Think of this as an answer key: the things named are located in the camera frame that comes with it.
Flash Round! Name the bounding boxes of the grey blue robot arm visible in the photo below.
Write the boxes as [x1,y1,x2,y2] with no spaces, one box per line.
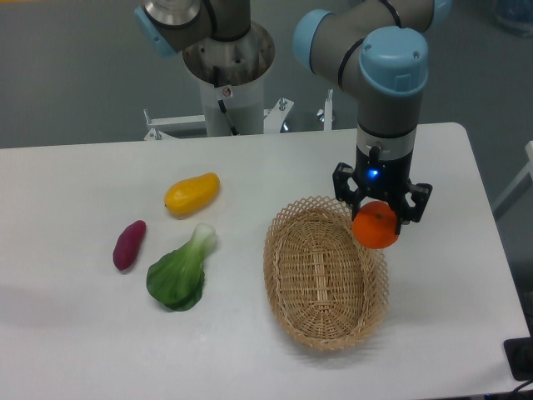
[134,1,451,229]

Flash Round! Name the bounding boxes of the green bok choy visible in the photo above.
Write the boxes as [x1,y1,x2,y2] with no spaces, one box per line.
[146,223,217,312]

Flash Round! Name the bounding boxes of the white frame at right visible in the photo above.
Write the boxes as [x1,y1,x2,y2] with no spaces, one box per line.
[491,141,532,220]

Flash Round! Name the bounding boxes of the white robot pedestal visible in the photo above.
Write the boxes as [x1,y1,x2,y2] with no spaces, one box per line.
[142,22,336,142]

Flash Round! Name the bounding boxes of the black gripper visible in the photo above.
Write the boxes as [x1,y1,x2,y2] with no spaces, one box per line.
[332,148,433,235]

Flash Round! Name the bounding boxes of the purple sweet potato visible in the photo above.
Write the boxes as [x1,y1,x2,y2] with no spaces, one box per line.
[112,220,147,271]

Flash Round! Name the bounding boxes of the blue object top right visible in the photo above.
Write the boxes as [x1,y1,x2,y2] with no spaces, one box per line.
[491,0,532,38]

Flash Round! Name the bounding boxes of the black device at edge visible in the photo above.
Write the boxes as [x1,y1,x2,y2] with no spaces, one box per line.
[503,337,532,382]

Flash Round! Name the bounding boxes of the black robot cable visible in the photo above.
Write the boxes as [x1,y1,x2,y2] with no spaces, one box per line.
[212,65,240,137]

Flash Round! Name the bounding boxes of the woven wicker basket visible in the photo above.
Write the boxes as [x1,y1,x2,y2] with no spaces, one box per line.
[263,197,389,351]

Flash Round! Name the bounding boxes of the orange fruit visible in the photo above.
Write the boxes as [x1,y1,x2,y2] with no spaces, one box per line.
[351,201,399,249]

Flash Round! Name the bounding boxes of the yellow mango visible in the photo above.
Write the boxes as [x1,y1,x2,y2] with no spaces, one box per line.
[164,172,220,217]

